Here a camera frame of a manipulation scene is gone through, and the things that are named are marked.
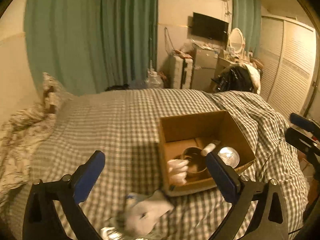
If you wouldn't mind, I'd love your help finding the white tape roll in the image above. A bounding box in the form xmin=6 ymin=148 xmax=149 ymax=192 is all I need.
xmin=181 ymin=147 xmax=207 ymax=177

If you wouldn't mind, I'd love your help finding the large green curtain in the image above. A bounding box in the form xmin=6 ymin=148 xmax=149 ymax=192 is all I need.
xmin=24 ymin=0 xmax=158 ymax=95

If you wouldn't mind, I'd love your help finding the white louvred wardrobe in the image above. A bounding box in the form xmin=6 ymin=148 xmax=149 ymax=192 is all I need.
xmin=258 ymin=16 xmax=317 ymax=118

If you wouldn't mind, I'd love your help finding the white oval mirror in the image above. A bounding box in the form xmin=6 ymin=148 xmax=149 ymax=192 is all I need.
xmin=227 ymin=28 xmax=245 ymax=54

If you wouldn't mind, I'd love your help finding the small green curtain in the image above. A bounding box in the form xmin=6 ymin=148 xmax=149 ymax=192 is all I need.
xmin=232 ymin=0 xmax=261 ymax=57

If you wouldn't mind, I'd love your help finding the floral white duvet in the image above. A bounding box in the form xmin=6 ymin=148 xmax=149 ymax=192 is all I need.
xmin=0 ymin=102 xmax=57 ymax=201

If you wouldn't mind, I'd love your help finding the black wall television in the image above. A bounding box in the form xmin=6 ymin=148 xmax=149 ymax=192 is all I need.
xmin=191 ymin=12 xmax=229 ymax=42

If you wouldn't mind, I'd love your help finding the white suitcase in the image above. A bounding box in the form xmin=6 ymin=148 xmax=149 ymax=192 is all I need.
xmin=169 ymin=55 xmax=193 ymax=89

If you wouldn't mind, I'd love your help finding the silver foil blister pack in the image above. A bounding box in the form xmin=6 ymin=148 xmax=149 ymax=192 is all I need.
xmin=100 ymin=226 xmax=130 ymax=240

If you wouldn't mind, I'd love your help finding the grey checkered bed cover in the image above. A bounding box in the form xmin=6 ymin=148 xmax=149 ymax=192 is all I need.
xmin=0 ymin=88 xmax=309 ymax=240

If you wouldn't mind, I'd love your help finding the black bag on chair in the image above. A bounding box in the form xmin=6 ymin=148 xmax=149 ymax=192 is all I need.
xmin=212 ymin=66 xmax=254 ymax=93

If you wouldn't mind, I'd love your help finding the checkered pillow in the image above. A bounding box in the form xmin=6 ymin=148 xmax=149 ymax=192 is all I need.
xmin=42 ymin=72 xmax=75 ymax=114

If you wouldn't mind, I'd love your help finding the cardboard box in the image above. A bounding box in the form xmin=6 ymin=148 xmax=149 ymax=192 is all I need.
xmin=159 ymin=111 xmax=255 ymax=197

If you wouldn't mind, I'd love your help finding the grey mini fridge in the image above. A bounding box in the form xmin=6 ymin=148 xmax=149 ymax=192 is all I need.
xmin=191 ymin=48 xmax=218 ymax=91

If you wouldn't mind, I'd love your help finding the white mesh sock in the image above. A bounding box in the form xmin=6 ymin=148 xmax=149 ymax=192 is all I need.
xmin=123 ymin=190 xmax=174 ymax=237

